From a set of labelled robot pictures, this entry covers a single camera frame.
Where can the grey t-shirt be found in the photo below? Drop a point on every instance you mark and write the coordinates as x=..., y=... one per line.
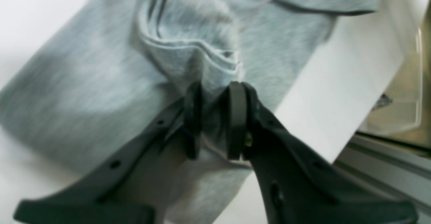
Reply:
x=118, y=63

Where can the clear plastic storage bin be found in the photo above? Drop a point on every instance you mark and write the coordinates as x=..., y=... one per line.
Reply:
x=400, y=55

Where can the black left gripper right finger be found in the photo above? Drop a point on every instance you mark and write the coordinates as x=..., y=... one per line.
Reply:
x=298, y=186

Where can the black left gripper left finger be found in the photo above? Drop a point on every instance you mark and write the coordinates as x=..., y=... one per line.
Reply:
x=132, y=186

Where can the aluminium extrusion rail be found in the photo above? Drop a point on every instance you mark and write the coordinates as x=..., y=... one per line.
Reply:
x=389, y=170

